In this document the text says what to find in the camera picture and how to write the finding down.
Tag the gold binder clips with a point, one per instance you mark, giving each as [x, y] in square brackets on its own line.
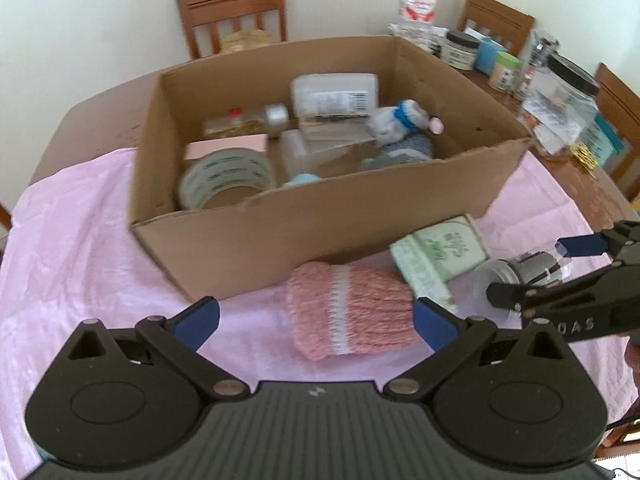
[582, 155]

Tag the spice bottle red cap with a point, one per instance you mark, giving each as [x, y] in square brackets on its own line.
[240, 120]

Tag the light blue round object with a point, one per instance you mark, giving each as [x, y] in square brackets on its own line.
[302, 180]

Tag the blue box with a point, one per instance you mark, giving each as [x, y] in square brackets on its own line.
[490, 56]

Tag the white blue soft toy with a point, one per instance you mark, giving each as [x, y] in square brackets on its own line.
[400, 120]

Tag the small jar black lid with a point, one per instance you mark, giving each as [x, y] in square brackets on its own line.
[460, 50]

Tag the blue grey sock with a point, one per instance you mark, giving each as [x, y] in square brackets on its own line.
[400, 152]

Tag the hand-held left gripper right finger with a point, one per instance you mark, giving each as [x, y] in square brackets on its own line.
[434, 324]

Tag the green tissue pack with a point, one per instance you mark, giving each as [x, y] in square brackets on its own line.
[440, 255]

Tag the clear packing tape roll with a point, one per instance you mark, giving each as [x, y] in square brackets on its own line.
[225, 175]

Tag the pink flat box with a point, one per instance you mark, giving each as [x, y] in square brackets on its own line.
[220, 147]

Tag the clear jar of pens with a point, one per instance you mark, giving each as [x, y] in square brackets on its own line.
[540, 52]

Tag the small clear jar silver lid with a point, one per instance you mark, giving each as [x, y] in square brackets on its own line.
[530, 267]

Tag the brown cardboard box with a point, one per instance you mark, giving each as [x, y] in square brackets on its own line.
[325, 230]

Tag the pink knitted sock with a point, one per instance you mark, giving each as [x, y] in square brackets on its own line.
[350, 310]

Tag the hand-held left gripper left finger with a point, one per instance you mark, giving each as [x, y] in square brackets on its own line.
[200, 322]

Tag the teal box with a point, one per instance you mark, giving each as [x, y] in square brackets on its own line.
[605, 137]

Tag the pink cloth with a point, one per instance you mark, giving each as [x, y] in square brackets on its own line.
[75, 240]

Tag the white plastic container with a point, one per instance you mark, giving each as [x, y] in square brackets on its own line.
[332, 92]

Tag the large clear plastic jar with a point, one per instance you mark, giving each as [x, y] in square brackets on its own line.
[296, 152]

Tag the small red label bottle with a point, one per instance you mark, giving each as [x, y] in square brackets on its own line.
[522, 85]

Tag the wooden chair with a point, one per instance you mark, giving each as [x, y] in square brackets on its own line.
[617, 95]
[4, 215]
[500, 12]
[230, 2]

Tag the clear water bottle red label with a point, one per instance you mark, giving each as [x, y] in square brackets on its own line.
[417, 5]

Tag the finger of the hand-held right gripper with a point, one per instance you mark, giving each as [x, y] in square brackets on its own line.
[580, 246]
[510, 294]

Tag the large glass jar black lid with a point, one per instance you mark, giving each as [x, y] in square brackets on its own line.
[562, 100]

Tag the green lid container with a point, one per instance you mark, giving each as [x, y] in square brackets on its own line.
[504, 72]

